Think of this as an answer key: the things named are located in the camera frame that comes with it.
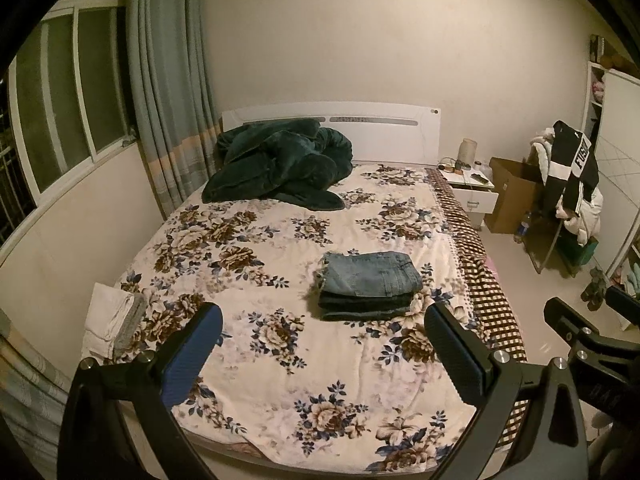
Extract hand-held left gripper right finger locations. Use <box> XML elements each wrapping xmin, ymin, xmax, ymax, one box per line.
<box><xmin>424</xmin><ymin>302</ymin><xmax>592</xmax><ymax>480</ymax></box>

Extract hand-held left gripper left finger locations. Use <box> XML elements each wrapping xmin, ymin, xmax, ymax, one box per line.
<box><xmin>57</xmin><ymin>302</ymin><xmax>224</xmax><ymax>480</ymax></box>

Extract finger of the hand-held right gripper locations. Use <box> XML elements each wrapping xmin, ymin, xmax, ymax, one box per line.
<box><xmin>543</xmin><ymin>297</ymin><xmax>602</xmax><ymax>349</ymax></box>
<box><xmin>604</xmin><ymin>284</ymin><xmax>640</xmax><ymax>317</ymax></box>

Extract light blue denim pants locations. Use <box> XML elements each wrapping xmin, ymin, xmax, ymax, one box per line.
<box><xmin>315</xmin><ymin>251</ymin><xmax>426</xmax><ymax>300</ymax></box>

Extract dark blue denim pants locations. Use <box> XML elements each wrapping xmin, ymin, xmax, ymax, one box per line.
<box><xmin>319</xmin><ymin>290</ymin><xmax>417</xmax><ymax>322</ymax></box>

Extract pair of dark slippers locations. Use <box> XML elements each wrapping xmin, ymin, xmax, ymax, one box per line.
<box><xmin>584</xmin><ymin>266</ymin><xmax>609</xmax><ymax>311</ymax></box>

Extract green storage box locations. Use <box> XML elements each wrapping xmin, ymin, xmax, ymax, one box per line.
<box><xmin>569</xmin><ymin>236</ymin><xmax>600</xmax><ymax>269</ymax></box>

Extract brown checked bed sheet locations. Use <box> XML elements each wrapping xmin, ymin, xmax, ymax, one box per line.
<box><xmin>425</xmin><ymin>166</ymin><xmax>531</xmax><ymax>443</ymax></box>

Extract folded grey cloth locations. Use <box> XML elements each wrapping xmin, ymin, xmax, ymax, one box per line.
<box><xmin>113</xmin><ymin>293</ymin><xmax>149</xmax><ymax>352</ymax></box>

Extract white padded coat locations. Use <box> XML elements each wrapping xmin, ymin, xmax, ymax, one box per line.
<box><xmin>557</xmin><ymin>186</ymin><xmax>604</xmax><ymax>247</ymax></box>

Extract folded white cloth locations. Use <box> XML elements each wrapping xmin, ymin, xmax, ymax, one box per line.
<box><xmin>81</xmin><ymin>282</ymin><xmax>137</xmax><ymax>362</ymax></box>

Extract plastic water bottle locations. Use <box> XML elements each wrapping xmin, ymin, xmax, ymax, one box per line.
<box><xmin>514</xmin><ymin>211</ymin><xmax>534</xmax><ymax>245</ymax></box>

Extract floral bedspread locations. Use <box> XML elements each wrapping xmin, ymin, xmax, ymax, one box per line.
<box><xmin>116</xmin><ymin>162</ymin><xmax>482</xmax><ymax>473</ymax></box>

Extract white wardrobe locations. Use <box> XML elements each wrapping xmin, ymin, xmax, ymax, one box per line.
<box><xmin>581</xmin><ymin>59</ymin><xmax>640</xmax><ymax>332</ymax></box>

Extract brown cardboard box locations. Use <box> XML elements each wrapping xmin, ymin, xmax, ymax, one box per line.
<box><xmin>483</xmin><ymin>156</ymin><xmax>547</xmax><ymax>235</ymax></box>

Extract black and white jacket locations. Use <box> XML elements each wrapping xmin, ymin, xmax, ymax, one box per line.
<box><xmin>542</xmin><ymin>120</ymin><xmax>600</xmax><ymax>222</ymax></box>

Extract white nightstand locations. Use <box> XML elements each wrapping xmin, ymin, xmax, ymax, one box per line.
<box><xmin>438</xmin><ymin>160</ymin><xmax>500</xmax><ymax>231</ymax></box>

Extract pale fleece garment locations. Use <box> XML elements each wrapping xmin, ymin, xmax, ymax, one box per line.
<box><xmin>529</xmin><ymin>127</ymin><xmax>559</xmax><ymax>182</ymax></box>

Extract pale patterned curtain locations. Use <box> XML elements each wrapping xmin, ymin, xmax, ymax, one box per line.
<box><xmin>0</xmin><ymin>307</ymin><xmax>76</xmax><ymax>480</ymax></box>

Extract beige jar on nightstand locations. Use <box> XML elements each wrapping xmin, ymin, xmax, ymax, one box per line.
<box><xmin>458</xmin><ymin>138</ymin><xmax>479</xmax><ymax>171</ymax></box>

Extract dark green plush blanket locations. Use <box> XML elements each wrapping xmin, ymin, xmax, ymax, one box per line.
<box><xmin>201</xmin><ymin>118</ymin><xmax>354</xmax><ymax>212</ymax></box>

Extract white headboard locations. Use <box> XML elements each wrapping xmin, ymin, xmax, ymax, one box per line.
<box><xmin>221</xmin><ymin>102</ymin><xmax>443</xmax><ymax>166</ymax></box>

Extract blue-grey striped curtain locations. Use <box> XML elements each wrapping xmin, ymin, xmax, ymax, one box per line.
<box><xmin>125</xmin><ymin>0</ymin><xmax>224</xmax><ymax>221</ymax></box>

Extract white framed window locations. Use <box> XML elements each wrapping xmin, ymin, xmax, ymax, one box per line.
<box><xmin>7</xmin><ymin>0</ymin><xmax>139</xmax><ymax>207</ymax></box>

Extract metal frame chair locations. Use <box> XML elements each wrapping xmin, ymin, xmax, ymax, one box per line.
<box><xmin>527</xmin><ymin>209</ymin><xmax>597</xmax><ymax>277</ymax></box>

